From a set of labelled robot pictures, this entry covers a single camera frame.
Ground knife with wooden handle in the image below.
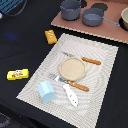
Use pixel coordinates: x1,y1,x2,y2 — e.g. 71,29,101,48
61,51,101,65

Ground tall grey pot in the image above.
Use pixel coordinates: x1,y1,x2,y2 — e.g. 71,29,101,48
60,0,81,21

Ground round wooden plate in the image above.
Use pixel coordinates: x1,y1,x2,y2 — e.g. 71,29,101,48
59,57,87,81

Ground fork with wooden handle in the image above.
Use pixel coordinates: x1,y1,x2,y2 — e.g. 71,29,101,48
48,73,89,92

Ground beige woven placemat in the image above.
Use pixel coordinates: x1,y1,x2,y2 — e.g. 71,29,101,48
17,33,118,128

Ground blue striped cloth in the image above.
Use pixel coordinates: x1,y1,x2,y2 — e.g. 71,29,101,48
0,0,28,17

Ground beige bowl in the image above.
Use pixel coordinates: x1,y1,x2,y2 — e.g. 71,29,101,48
121,7,128,30

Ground light blue milk carton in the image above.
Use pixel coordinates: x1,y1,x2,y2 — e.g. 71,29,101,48
38,81,55,103

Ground grey saucepan with handle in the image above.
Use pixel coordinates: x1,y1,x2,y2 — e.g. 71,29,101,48
82,8,120,27

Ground yellow butter box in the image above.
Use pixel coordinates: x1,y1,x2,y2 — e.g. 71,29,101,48
7,69,29,80

